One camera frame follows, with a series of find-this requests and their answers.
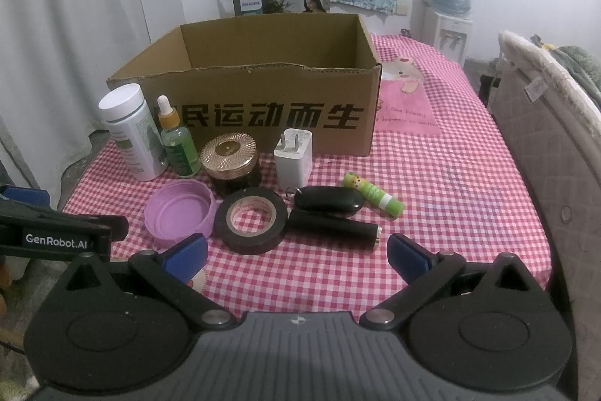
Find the white water dispenser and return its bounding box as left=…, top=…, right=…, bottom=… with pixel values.
left=411, top=0, right=474, bottom=66

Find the green dropper bottle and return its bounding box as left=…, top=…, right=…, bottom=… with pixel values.
left=157, top=95, right=201, bottom=178

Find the white wall charger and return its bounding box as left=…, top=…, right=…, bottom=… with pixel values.
left=273, top=128, right=313, bottom=190

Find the black cylindrical stick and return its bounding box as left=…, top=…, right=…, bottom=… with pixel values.
left=287, top=209, right=381, bottom=249

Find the black electrical tape roll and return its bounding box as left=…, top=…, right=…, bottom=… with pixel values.
left=214, top=187, right=287, bottom=256

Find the gold lid dark jar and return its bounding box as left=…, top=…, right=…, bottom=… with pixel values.
left=201, top=133, right=262, bottom=197

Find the white supplement bottle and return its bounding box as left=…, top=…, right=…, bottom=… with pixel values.
left=98, top=84, right=168, bottom=181

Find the pink checkered tablecloth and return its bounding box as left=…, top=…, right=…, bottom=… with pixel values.
left=62, top=33, right=551, bottom=325

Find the white curtain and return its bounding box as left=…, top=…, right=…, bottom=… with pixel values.
left=1, top=0, right=184, bottom=201

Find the brown cardboard box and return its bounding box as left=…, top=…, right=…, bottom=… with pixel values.
left=107, top=14, right=382, bottom=156

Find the purple plastic lid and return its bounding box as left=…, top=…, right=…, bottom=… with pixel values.
left=143, top=179, right=217, bottom=249

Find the grey quilted mattress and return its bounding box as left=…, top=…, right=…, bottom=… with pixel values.
left=490, top=31, right=600, bottom=400

